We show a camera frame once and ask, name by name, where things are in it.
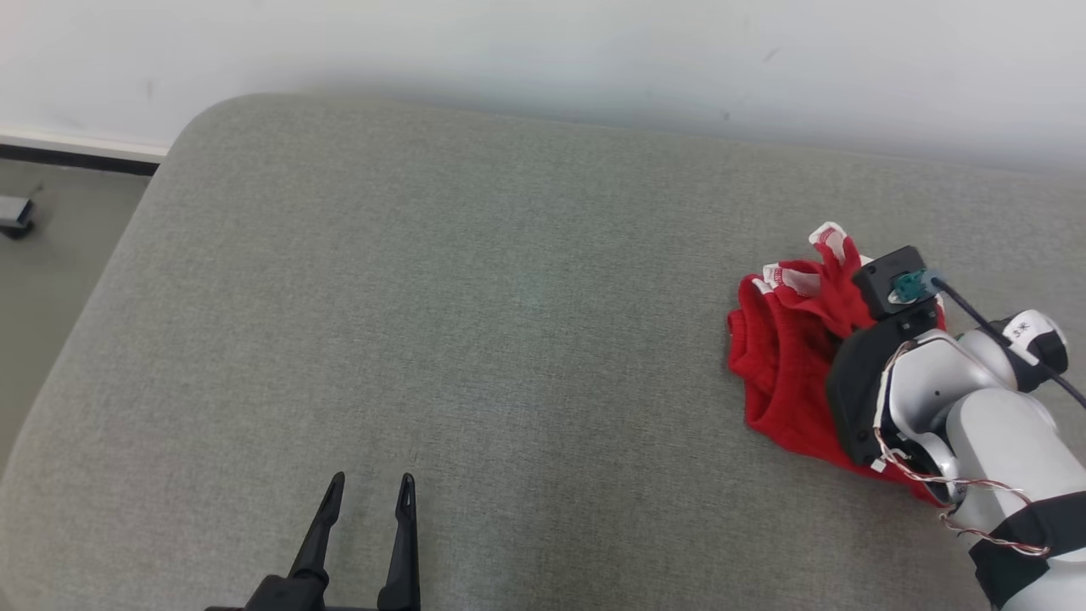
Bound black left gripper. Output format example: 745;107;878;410
208;473;421;611

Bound red white twisted wire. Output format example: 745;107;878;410
872;339;1051;558

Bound grey fabric sofa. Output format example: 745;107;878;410
0;92;1086;611

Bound white and black baseboard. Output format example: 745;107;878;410
0;126;169;177

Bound red shorts with white stripes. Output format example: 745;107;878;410
727;222;955;510

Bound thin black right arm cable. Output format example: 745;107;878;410
926;273;1086;410

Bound small grey floor object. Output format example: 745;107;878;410
0;195;36;240

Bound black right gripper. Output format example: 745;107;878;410
827;304;944;468

